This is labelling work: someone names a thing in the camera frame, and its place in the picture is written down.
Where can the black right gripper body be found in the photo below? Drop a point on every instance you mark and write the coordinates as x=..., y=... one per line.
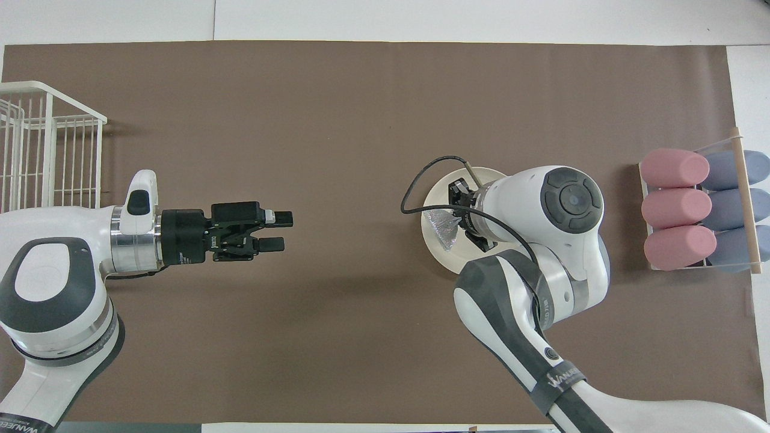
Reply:
x=464, y=216

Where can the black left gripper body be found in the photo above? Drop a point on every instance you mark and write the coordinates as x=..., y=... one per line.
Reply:
x=186, y=237

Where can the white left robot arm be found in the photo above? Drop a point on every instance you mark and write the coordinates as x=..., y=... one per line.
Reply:
x=48, y=282

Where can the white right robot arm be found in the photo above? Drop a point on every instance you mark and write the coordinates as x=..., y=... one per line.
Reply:
x=565, y=198

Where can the cream round plate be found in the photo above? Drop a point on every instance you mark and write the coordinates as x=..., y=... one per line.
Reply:
x=436, y=240

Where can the brown table mat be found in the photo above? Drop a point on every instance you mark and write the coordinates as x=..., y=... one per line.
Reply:
x=361, y=120

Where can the pink plastic cup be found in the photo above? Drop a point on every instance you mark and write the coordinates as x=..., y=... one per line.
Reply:
x=674, y=208
x=677, y=248
x=672, y=168

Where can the blue plastic cup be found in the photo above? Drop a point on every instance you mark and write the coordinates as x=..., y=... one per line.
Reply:
x=731, y=249
x=728, y=209
x=725, y=171

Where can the cup rack with wooden bar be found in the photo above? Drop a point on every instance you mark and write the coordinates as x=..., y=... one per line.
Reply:
x=746, y=198

